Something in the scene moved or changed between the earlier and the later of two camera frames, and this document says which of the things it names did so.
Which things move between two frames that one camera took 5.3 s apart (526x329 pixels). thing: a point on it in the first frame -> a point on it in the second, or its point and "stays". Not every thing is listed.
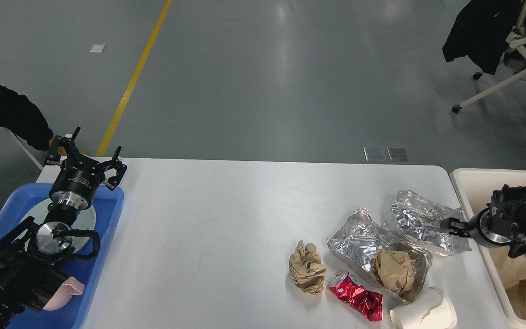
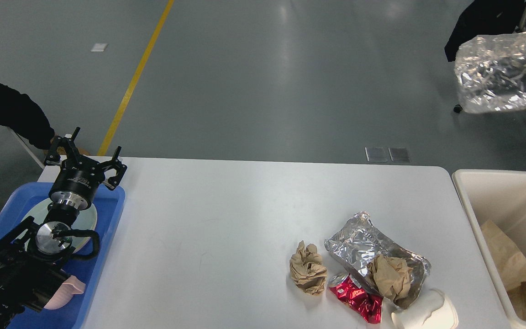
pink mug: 71,286 stays
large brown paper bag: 511,269 stays
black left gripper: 76,181 stays
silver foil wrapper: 422,218 -> 503,72
